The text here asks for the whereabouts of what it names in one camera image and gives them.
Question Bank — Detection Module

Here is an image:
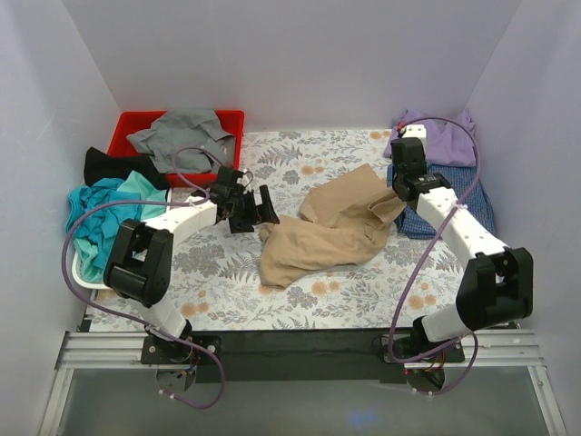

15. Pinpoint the beige polo shirt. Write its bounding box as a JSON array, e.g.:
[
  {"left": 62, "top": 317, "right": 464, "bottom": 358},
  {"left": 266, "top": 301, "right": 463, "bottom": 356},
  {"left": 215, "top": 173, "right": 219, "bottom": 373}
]
[{"left": 259, "top": 164, "right": 406, "bottom": 288}]

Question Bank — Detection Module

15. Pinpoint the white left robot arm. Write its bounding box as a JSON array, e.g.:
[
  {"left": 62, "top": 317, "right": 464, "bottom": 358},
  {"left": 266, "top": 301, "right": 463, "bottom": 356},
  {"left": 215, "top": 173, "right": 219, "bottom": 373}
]
[{"left": 103, "top": 167, "right": 280, "bottom": 363}]

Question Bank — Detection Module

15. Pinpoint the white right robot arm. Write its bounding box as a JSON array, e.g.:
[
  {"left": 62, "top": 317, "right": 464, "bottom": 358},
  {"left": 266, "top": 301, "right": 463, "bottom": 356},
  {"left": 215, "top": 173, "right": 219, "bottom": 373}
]
[{"left": 259, "top": 123, "right": 534, "bottom": 362}]

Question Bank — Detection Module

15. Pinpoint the lavender t shirt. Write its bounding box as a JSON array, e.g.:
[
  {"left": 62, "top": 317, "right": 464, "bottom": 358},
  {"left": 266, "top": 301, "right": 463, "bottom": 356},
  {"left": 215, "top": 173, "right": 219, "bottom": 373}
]
[{"left": 383, "top": 108, "right": 477, "bottom": 167}]

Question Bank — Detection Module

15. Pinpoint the blue checked shirt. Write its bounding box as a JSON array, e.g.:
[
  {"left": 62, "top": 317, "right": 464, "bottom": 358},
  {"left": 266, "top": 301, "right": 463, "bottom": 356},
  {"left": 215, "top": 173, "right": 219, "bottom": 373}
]
[{"left": 393, "top": 163, "right": 496, "bottom": 242}]

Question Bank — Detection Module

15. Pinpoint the grey button shirt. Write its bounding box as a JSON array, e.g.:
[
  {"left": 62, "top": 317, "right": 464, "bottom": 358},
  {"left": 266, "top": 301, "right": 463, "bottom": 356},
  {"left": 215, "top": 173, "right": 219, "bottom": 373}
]
[{"left": 127, "top": 108, "right": 236, "bottom": 173}]

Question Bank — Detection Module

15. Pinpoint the floral table mat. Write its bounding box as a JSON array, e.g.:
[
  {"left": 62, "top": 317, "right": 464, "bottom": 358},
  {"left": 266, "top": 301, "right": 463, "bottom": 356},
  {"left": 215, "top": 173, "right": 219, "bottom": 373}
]
[{"left": 88, "top": 129, "right": 509, "bottom": 331}]

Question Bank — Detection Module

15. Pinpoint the red plastic bin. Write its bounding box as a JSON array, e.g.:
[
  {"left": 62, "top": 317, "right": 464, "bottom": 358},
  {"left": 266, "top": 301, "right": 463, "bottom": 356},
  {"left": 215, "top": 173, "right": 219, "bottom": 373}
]
[{"left": 108, "top": 108, "right": 245, "bottom": 187}]

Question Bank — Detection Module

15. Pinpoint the blue t shirt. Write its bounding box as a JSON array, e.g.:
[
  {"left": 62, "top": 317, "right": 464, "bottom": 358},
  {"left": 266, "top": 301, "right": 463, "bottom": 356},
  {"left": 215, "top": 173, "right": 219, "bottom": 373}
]
[{"left": 66, "top": 177, "right": 143, "bottom": 269}]

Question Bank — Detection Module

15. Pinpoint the black t shirt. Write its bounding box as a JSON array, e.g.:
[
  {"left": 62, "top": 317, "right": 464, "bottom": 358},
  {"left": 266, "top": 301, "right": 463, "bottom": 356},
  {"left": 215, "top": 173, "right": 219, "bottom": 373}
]
[{"left": 84, "top": 147, "right": 170, "bottom": 190}]

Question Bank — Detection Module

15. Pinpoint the mint green t shirt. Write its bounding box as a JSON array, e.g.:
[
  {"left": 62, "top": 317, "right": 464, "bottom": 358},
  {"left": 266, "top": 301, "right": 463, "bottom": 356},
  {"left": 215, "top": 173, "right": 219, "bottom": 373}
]
[{"left": 73, "top": 170, "right": 168, "bottom": 282}]

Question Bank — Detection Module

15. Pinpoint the white laundry basket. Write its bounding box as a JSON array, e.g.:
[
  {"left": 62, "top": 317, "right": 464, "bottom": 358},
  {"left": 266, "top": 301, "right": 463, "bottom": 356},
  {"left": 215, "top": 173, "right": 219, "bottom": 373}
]
[{"left": 72, "top": 188, "right": 173, "bottom": 290}]

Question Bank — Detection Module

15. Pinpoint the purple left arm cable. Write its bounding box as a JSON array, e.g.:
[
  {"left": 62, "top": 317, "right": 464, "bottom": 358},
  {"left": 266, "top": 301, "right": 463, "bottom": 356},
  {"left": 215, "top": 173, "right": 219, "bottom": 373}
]
[{"left": 61, "top": 147, "right": 227, "bottom": 409}]

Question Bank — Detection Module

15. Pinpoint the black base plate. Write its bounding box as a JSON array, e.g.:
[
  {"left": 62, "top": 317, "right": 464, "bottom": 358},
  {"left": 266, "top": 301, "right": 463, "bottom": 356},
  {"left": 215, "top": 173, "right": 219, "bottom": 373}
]
[{"left": 140, "top": 329, "right": 467, "bottom": 385}]

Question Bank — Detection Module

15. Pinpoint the aluminium mounting rail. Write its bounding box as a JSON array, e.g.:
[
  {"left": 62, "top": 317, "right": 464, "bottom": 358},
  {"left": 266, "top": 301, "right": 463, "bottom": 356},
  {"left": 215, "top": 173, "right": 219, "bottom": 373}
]
[{"left": 56, "top": 329, "right": 545, "bottom": 369}]

